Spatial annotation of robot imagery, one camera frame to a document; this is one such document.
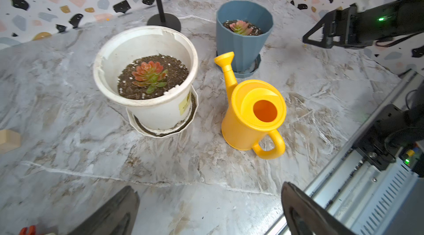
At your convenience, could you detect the pink succulent in blue pot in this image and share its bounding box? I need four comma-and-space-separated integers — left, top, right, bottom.
229, 20, 253, 36

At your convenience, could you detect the yellow plastic watering can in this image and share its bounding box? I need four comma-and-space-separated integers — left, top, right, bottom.
214, 52, 287, 160

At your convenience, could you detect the white plant pot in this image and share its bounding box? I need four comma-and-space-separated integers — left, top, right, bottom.
93, 26, 198, 137

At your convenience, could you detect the right green circuit board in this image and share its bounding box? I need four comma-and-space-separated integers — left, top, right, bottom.
399, 141, 424, 178

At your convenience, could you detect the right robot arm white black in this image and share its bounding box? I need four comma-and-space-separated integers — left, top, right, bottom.
303, 0, 424, 171

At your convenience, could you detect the small wooden block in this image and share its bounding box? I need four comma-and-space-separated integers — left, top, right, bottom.
0, 130, 21, 154

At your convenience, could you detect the blue plant pot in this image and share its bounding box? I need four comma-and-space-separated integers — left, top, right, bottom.
216, 1, 273, 78

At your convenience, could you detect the microphone on black stand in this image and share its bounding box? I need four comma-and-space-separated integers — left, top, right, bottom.
147, 0, 182, 32

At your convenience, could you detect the blue saucer under blue pot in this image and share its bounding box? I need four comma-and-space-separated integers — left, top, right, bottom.
214, 52, 261, 78

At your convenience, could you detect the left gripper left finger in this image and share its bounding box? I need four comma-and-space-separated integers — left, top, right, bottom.
70, 185, 140, 235

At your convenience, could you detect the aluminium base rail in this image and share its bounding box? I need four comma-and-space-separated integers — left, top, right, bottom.
264, 69, 424, 235

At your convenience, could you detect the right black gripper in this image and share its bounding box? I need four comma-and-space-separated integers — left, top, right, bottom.
303, 4, 381, 49

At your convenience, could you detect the red green succulent in white pot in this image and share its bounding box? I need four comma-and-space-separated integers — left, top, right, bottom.
132, 61, 168, 94

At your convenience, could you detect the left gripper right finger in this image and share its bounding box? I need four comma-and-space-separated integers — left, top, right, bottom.
281, 182, 354, 235

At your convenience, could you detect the white saucer under white pot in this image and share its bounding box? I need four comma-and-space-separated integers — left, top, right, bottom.
126, 86, 198, 139

